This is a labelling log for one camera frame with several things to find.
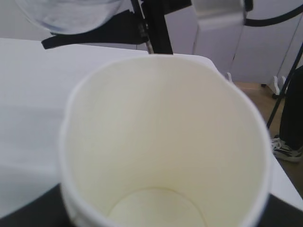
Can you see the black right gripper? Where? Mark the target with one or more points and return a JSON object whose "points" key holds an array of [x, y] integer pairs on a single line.
{"points": [[146, 28]]}

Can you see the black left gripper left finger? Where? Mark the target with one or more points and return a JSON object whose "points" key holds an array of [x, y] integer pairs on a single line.
{"points": [[46, 211]]}

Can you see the white paper cup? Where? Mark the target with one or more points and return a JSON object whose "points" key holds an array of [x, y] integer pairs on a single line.
{"points": [[163, 141]]}

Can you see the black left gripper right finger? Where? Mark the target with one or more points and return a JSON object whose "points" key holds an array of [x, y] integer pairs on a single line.
{"points": [[278, 213]]}

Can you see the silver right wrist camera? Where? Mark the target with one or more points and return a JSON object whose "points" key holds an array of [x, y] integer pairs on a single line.
{"points": [[214, 14]]}

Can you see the clear green-label water bottle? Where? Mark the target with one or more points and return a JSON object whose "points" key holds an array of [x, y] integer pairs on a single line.
{"points": [[69, 17]]}

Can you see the person leg black trousers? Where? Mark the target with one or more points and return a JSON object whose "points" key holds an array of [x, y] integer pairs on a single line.
{"points": [[291, 125]]}

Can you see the white grey sneaker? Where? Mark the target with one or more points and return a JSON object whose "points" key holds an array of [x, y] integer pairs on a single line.
{"points": [[284, 152]]}

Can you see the white room partition panels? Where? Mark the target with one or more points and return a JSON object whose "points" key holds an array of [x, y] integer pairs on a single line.
{"points": [[248, 54]]}

